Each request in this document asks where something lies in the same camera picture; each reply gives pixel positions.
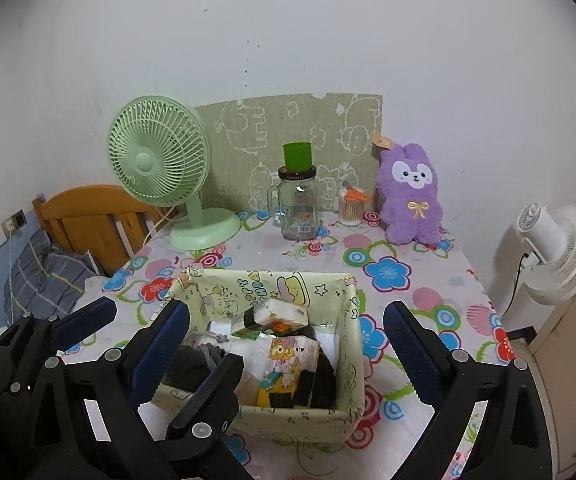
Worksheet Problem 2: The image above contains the white fan cable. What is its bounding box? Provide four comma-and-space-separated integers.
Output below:
144, 205, 179, 247

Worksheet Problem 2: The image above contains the green desk fan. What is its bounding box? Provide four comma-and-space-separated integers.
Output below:
106, 94, 242, 251

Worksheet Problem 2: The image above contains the white standing fan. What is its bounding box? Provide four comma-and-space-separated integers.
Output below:
510, 203, 576, 311

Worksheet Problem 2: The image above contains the dark grey cloth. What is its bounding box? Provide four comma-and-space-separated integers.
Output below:
165, 342, 229, 393

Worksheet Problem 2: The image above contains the cream cartoon fabric basket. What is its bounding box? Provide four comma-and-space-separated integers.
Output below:
153, 268, 369, 447

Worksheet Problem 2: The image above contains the toothpick jar with orange lid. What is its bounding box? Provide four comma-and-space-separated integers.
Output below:
338, 186, 369, 227

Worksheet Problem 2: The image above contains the cartoon print tissue pack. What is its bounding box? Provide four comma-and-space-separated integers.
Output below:
267, 337, 321, 392

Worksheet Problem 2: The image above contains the wall socket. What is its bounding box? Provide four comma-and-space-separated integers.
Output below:
0, 210, 26, 235

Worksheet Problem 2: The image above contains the white tissue pack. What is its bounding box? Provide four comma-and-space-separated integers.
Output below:
254, 298, 309, 327

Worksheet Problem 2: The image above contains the black fan cable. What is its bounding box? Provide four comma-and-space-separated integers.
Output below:
509, 251, 530, 311

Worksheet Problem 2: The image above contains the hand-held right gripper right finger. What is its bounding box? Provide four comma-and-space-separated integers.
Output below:
383, 301, 566, 480

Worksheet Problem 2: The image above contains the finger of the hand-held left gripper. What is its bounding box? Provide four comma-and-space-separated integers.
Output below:
28, 297, 117, 358
167, 354, 255, 480

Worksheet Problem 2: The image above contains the green plastic cup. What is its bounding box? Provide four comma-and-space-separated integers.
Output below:
283, 143, 313, 171

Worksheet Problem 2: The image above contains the green tissue pack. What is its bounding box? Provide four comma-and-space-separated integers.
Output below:
231, 317, 295, 341

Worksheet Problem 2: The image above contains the yellow tissue pack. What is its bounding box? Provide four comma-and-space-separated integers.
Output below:
255, 379, 295, 409

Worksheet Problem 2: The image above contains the green patterned board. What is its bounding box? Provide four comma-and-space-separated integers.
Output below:
193, 92, 383, 213

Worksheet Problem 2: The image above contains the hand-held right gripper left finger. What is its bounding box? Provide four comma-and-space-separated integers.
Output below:
12, 301, 191, 480

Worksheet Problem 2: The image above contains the glass mug jar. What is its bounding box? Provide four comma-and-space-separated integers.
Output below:
270, 166, 321, 242

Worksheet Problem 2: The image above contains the grey plaid pillow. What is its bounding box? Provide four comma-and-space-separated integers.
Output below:
5, 232, 101, 326

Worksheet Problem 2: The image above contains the purple plush bunny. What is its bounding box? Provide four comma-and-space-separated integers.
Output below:
370, 133, 444, 246

